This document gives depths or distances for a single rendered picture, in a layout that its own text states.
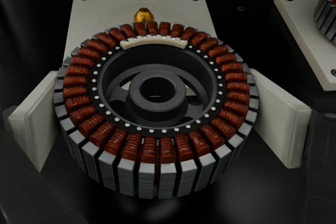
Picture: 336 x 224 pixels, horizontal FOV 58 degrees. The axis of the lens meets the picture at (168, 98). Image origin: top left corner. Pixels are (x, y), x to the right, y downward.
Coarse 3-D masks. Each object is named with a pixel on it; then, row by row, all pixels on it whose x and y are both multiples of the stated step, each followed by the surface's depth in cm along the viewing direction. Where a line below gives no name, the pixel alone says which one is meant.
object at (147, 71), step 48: (96, 48) 18; (144, 48) 19; (192, 48) 19; (96, 96) 16; (144, 96) 19; (240, 96) 16; (96, 144) 14; (144, 144) 14; (192, 144) 14; (240, 144) 15; (144, 192) 15
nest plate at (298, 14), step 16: (288, 0) 36; (304, 0) 37; (288, 16) 35; (304, 16) 34; (304, 32) 33; (320, 32) 33; (304, 48) 32; (320, 48) 31; (320, 64) 29; (320, 80) 29
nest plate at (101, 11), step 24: (96, 0) 34; (120, 0) 34; (144, 0) 34; (168, 0) 35; (192, 0) 35; (72, 24) 31; (96, 24) 31; (120, 24) 31; (192, 24) 32; (72, 48) 28
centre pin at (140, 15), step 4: (140, 8) 29; (144, 8) 29; (136, 12) 29; (140, 12) 28; (144, 12) 28; (148, 12) 29; (136, 16) 29; (140, 16) 28; (144, 16) 28; (148, 16) 29; (152, 16) 29; (136, 20) 29; (140, 20) 29; (144, 20) 28; (148, 20) 29; (152, 20) 29; (144, 24) 29
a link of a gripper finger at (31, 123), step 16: (48, 80) 16; (32, 96) 14; (48, 96) 15; (16, 112) 12; (32, 112) 12; (48, 112) 15; (16, 128) 12; (32, 128) 12; (48, 128) 15; (32, 144) 12; (48, 144) 15; (32, 160) 12
